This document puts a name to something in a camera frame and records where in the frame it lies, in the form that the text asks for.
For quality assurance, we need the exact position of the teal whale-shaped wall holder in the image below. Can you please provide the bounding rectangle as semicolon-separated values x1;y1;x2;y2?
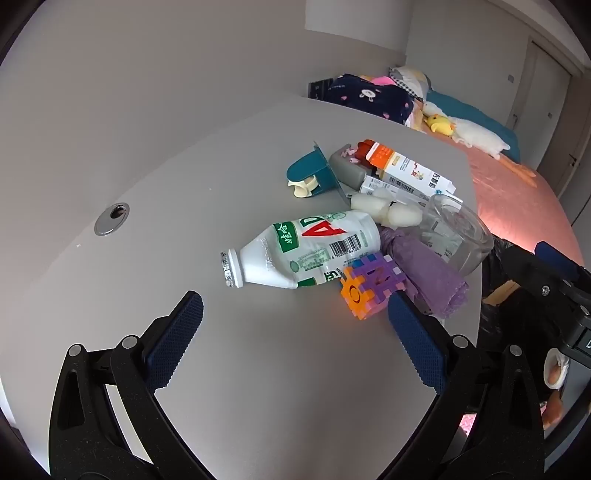
286;141;345;199

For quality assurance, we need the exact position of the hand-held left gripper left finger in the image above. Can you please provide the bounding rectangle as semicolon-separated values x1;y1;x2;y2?
48;291;218;480

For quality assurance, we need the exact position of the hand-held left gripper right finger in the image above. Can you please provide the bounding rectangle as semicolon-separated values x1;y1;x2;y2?
376;292;546;480

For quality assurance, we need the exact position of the navy printed blanket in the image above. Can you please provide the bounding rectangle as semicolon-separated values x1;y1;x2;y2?
323;74;414;123

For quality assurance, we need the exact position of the white desk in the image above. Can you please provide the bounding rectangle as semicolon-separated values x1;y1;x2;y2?
0;92;483;480

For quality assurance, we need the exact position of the orange white medicine box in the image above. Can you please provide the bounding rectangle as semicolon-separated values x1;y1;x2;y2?
367;138;457;197

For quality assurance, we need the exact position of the white room door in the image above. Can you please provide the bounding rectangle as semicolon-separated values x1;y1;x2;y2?
554;69;580;174

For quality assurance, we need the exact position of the grey desk cable grommet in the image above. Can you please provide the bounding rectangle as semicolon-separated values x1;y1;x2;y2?
95;202;131;236

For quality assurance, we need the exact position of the white goose plush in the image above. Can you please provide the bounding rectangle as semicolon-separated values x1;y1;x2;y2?
422;102;539;183

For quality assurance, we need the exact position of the teal pillow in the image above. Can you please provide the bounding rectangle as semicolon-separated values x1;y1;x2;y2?
425;90;520;162

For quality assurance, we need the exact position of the grey thermometer box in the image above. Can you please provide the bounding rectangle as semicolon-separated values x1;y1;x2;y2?
360;173;462;208

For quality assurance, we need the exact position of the checked patchwork pillow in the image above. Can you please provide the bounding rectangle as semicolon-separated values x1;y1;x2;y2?
389;67;432;100

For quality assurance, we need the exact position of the purple cloth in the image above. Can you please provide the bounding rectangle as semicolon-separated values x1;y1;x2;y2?
379;228;469;319

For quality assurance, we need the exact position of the white plastic drink bottle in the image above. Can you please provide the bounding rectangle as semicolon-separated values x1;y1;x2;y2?
219;210;382;290

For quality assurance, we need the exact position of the person's right hand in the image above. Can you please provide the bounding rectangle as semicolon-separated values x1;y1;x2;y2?
541;350;570;428

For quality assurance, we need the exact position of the yellow duck plush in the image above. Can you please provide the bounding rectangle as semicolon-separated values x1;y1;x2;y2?
426;114;458;138

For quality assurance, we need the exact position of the orange purple foam puzzle cube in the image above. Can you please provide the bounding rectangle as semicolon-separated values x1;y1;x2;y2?
339;252;407;320

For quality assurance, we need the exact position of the grey foam corner guard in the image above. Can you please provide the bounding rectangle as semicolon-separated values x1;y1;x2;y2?
328;144;370;190

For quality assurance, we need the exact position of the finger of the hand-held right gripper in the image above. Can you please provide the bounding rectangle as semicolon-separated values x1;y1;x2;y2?
534;240;591;278
502;250;574;302

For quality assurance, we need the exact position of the cardboard box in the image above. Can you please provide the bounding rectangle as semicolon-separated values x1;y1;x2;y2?
482;281;520;305

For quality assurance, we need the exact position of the clear plastic jar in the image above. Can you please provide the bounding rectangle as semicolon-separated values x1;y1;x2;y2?
418;194;495;278

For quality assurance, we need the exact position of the bed with pink sheet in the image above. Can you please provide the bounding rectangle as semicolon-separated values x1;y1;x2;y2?
406;99;585;268

